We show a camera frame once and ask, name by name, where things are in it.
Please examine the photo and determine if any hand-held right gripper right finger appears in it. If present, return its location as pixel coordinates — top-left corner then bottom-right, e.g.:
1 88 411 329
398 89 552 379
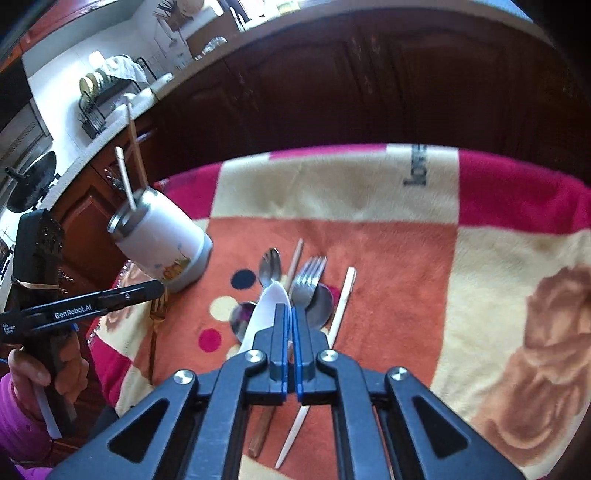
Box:
293 306 527 480

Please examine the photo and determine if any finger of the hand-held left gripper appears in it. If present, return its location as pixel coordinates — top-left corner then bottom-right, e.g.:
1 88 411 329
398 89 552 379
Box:
98 281 166 315

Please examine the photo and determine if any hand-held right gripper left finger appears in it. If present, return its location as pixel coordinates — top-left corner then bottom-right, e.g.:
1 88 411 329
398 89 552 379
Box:
48 304 293 480

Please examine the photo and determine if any gold fork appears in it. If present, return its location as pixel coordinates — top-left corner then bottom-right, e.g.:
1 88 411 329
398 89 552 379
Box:
148 295 169 385

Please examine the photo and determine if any silver metal spoon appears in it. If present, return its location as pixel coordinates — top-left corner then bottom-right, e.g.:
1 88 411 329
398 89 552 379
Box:
305 285 334 328
229 301 258 345
258 248 283 291

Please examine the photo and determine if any white cup with steel rim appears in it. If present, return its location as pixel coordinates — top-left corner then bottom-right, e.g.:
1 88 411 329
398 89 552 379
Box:
107 186 214 294

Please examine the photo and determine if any silver metal fork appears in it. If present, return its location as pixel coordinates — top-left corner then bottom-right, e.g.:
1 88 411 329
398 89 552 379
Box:
289 256 328 309

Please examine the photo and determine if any light chopstick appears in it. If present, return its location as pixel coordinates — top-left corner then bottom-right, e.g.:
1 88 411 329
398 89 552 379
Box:
115 146 138 212
275 266 358 470

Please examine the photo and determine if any wooden chopstick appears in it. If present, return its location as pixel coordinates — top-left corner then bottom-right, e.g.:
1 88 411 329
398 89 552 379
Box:
248 238 304 458
124 103 149 191

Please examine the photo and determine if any person's left forearm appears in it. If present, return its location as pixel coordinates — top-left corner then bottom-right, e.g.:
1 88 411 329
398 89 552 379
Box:
0 373 55 480

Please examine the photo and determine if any person's left hand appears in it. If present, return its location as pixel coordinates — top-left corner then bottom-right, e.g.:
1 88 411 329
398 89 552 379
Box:
8 342 90 418

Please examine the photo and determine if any printed blanket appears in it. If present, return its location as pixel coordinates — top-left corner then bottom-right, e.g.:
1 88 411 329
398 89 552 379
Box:
89 143 591 480

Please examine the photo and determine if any white plastic strip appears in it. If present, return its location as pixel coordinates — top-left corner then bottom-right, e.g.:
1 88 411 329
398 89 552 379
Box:
31 384 64 439

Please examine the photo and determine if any black dish rack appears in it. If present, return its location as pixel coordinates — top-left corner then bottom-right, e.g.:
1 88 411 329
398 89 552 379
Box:
77 54 150 139

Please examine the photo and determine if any dark wooden cabinet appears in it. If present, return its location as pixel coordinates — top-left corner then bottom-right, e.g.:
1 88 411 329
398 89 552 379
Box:
48 8 591 296

